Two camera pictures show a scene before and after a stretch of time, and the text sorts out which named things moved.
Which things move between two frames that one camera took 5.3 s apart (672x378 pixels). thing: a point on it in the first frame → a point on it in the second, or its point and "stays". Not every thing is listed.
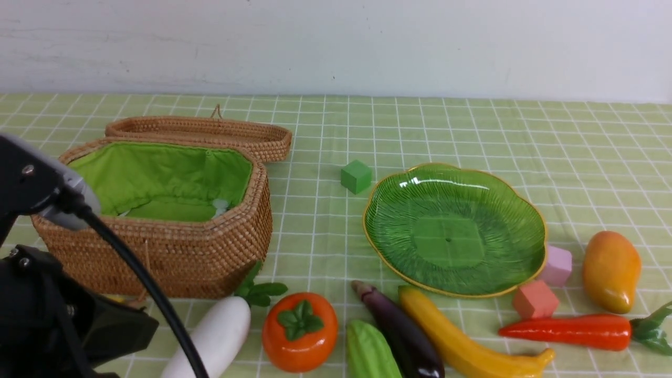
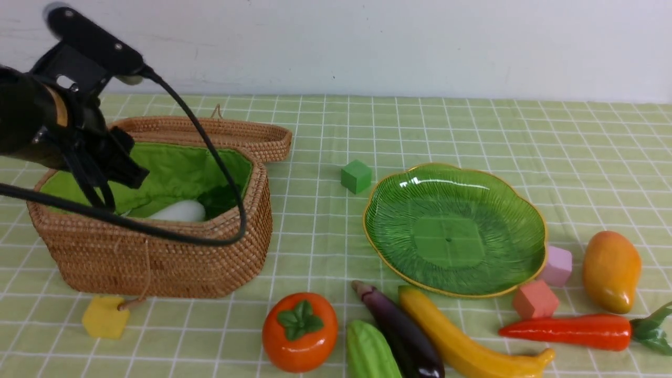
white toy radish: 218,336 → 188,210
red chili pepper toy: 592,332 stays
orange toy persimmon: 300,332 stays
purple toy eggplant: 416,358 stays
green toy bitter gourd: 368,352 stays
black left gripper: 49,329 → 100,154
